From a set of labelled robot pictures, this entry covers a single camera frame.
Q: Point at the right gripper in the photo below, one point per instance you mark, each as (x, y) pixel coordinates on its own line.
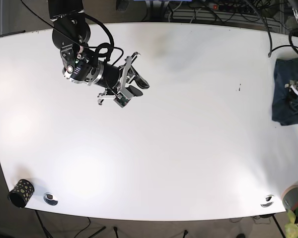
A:
(117, 81)

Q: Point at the dark blue T-shirt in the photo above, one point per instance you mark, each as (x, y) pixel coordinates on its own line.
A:
(285, 100)

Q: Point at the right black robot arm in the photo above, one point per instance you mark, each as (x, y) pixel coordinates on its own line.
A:
(91, 65)

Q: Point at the grey tape roll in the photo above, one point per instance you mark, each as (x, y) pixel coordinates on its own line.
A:
(290, 198)

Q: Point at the green potted plant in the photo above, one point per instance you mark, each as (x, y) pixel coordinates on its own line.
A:
(291, 228)

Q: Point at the black gold-dotted cup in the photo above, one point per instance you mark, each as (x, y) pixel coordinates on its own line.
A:
(20, 195)

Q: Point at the right table cable grommet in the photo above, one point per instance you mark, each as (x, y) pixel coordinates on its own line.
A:
(268, 201)

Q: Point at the table cable grommet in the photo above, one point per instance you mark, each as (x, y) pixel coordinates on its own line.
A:
(50, 199)
(268, 201)

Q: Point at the left table cable grommet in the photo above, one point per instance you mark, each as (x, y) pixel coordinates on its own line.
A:
(50, 199)

